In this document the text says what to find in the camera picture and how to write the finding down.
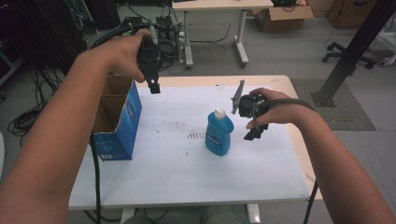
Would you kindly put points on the blue bottle with white cap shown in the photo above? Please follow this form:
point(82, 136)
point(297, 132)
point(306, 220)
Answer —
point(218, 133)

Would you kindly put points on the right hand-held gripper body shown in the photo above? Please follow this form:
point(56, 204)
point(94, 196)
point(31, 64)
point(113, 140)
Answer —
point(249, 105)

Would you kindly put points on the person's left hand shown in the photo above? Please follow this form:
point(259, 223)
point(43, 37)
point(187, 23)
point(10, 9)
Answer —
point(124, 53)

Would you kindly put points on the grey floor mat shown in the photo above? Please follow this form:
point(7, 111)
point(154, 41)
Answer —
point(342, 118)

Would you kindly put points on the blue cardboard box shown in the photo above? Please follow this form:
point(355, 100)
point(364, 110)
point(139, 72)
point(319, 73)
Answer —
point(124, 124)

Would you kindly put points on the white background table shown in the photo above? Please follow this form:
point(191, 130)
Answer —
point(218, 4)

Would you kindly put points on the black office chair base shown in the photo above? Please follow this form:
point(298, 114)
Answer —
point(345, 56)

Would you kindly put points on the closed brown cardboard box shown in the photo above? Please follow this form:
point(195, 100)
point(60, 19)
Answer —
point(348, 14)

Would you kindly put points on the dark curtain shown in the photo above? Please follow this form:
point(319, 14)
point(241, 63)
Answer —
point(37, 28)

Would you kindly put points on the black metal stand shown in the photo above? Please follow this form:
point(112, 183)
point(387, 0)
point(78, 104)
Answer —
point(355, 49)

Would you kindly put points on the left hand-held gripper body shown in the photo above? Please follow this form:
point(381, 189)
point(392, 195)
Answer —
point(150, 57)

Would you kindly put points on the person's right hand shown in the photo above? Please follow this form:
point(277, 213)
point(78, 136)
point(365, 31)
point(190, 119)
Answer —
point(280, 109)

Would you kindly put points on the open brown cardboard box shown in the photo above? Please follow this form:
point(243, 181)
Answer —
point(280, 18)

